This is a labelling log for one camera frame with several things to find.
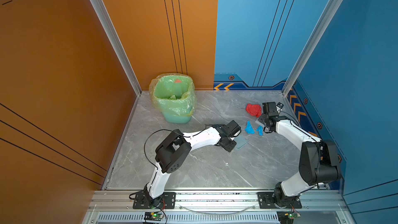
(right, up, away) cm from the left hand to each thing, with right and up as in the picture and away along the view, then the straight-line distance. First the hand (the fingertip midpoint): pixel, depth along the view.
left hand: (231, 144), depth 90 cm
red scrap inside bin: (-33, +38, +7) cm, 51 cm away
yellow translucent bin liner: (-37, +31, +14) cm, 50 cm away
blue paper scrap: (+13, +7, +9) cm, 18 cm away
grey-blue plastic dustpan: (+6, +1, +2) cm, 7 cm away
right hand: (+21, +15, +4) cm, 26 cm away
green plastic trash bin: (-34, +14, +9) cm, 38 cm away
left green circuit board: (-39, -28, -19) cm, 52 cm away
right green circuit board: (+25, -27, -20) cm, 42 cm away
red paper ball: (+20, +20, +19) cm, 33 cm away
